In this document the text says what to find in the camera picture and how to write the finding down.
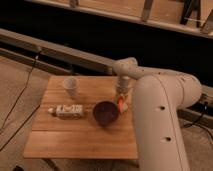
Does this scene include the orange pepper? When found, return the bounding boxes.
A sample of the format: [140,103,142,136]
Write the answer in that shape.
[117,96,126,114]

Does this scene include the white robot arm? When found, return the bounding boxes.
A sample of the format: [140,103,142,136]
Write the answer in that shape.
[113,57,202,171]

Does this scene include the white sponge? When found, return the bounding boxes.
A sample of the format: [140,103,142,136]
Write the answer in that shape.
[121,102,128,113]

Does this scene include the dark purple bowl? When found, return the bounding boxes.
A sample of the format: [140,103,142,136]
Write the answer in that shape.
[93,101,119,127]

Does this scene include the white paper cup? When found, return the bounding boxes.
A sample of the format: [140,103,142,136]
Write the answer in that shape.
[62,77,78,99]

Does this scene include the wooden table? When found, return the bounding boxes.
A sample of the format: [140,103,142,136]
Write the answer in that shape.
[23,76,137,159]

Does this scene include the white lying bottle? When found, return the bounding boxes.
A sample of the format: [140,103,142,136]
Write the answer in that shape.
[48,105,84,117]

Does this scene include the black cable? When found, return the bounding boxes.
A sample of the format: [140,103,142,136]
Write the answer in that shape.
[0,46,43,153]

